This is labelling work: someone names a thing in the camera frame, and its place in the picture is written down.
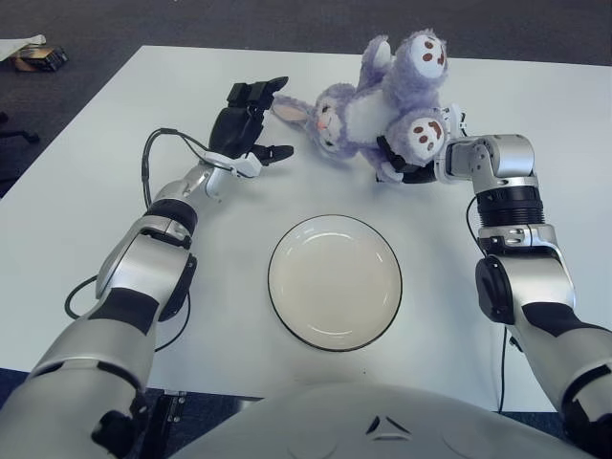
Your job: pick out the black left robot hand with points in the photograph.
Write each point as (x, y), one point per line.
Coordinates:
(234, 134)

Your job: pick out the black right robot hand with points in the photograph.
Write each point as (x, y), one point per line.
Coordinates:
(416, 174)

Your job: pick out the purple plush bear doll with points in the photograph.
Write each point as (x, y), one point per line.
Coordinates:
(378, 115)

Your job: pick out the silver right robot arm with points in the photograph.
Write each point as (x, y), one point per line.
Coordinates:
(511, 158)

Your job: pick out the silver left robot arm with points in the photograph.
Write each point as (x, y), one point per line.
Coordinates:
(129, 268)

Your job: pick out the white plate with black rim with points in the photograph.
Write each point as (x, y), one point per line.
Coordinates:
(334, 282)

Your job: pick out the white left wrist connector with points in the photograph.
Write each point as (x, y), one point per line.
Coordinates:
(246, 166)

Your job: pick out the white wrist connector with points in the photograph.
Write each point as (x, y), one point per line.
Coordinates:
(246, 166)
(454, 119)

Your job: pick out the white right wrist connector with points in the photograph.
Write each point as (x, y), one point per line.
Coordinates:
(454, 119)

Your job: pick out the black and yellow box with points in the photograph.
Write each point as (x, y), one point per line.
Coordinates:
(43, 58)

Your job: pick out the black office chair base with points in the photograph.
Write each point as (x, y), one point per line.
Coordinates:
(19, 134)

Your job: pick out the white crumpled cloth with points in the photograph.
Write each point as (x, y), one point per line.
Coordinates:
(14, 48)

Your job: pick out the grey robot torso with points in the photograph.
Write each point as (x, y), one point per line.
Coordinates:
(382, 430)

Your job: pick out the metal bracket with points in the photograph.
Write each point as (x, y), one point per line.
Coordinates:
(173, 406)

